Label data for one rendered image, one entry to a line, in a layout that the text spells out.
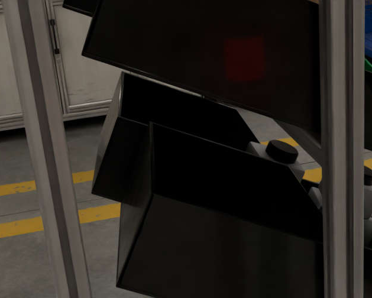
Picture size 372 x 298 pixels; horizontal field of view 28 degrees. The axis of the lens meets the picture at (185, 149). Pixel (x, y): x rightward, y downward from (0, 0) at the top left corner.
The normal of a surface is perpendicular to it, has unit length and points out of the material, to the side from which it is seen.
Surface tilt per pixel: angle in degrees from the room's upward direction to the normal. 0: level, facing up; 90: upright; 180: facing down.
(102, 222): 0
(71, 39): 90
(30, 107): 90
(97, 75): 90
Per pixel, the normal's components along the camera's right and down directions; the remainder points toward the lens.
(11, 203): -0.09, -0.92
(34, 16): 0.22, 0.36
